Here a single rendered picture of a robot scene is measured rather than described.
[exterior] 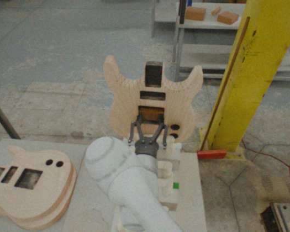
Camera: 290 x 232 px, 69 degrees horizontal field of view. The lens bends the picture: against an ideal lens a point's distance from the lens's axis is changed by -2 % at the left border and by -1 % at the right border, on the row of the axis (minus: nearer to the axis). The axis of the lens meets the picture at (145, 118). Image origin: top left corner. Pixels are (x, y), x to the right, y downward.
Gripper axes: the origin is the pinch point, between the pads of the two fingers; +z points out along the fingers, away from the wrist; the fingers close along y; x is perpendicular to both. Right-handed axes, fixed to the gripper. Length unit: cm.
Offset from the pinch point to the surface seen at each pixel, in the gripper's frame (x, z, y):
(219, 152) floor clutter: -118, 74, 64
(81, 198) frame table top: -38, -20, -30
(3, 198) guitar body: -32, -27, -62
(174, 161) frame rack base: -21.8, -5.4, 11.4
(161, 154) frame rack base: -20.7, -3.1, 5.3
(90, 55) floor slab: -130, 262, -126
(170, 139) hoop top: -10.1, -2.6, 8.6
